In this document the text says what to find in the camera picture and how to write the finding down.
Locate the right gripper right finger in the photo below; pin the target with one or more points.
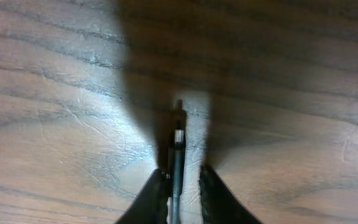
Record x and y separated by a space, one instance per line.
218 204

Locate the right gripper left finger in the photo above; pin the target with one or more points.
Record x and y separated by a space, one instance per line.
150 205

